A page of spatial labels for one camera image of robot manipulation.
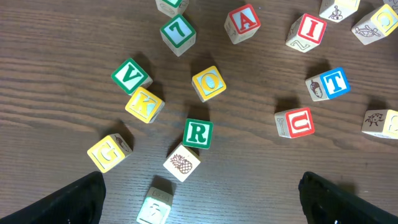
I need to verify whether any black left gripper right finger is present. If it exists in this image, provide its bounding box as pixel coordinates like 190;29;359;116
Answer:
298;171;397;224

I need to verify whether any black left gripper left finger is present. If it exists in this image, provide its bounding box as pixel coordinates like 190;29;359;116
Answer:
1;171;106;224

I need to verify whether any green letter R block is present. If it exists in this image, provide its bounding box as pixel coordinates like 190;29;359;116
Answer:
182;118;213;149

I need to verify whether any yellow letter G block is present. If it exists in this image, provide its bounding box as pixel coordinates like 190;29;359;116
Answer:
87;133;132;173

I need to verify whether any red letter U block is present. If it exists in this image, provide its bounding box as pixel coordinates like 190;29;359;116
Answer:
274;107;315;138

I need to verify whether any yellow letter S block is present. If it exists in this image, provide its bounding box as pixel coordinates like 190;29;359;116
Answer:
361;110;397;139

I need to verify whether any pineapple B wooden block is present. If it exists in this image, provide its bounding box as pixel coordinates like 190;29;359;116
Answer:
163;143;201;182

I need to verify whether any yellow letter K block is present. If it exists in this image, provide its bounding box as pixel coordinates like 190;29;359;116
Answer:
125;87;165;124

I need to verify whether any blue letter T block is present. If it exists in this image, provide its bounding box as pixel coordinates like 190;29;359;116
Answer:
305;67;351;101

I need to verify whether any green letter V block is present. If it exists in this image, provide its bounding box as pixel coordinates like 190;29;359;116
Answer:
111;58;153;95

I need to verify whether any yellow letter O block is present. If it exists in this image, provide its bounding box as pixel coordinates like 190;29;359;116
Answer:
192;66;226;103

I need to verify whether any red letter I block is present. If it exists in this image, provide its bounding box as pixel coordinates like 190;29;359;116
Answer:
285;13;327;53

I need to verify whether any yellow block with animal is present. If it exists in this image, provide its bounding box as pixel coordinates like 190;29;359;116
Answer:
351;4;397;45

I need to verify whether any yellow block back row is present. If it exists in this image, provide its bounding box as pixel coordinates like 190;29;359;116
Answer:
319;0;360;22

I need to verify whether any green number 7 block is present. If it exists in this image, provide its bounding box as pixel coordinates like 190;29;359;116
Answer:
160;14;197;57

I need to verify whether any red letter A block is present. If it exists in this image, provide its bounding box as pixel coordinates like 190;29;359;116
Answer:
224;4;261;44

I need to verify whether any green letter P block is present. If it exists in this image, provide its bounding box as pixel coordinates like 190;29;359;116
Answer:
155;0;190;17

